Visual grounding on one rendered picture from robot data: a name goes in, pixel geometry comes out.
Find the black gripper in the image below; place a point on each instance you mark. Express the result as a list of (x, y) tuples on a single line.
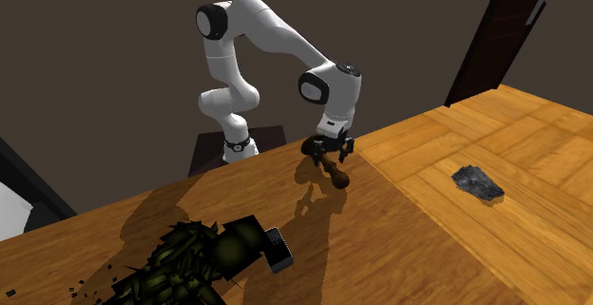
[(328, 143)]

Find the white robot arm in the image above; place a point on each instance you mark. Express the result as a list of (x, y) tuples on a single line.
[(278, 30)]

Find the dark green potted plant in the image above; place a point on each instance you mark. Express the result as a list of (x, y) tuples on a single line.
[(185, 262)]

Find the dark grey flat rock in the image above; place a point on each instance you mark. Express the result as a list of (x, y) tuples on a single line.
[(478, 184)]

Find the dark robot stand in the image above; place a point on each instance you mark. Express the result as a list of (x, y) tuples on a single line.
[(211, 146)]

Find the dark wooden door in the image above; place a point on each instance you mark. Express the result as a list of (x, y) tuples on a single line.
[(502, 30)]

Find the brown wooden pestle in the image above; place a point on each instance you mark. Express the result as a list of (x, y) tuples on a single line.
[(330, 164)]

